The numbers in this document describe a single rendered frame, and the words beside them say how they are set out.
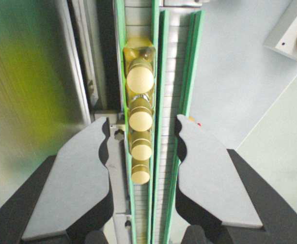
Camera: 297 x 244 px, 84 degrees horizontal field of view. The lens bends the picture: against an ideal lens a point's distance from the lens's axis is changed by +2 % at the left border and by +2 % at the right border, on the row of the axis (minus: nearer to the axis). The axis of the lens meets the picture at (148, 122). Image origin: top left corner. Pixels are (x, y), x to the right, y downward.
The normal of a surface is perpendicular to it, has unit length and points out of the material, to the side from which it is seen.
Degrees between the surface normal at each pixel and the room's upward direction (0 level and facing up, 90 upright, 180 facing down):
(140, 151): 0
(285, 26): 90
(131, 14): 0
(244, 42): 0
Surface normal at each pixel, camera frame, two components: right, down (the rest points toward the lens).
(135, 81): 0.05, 0.52
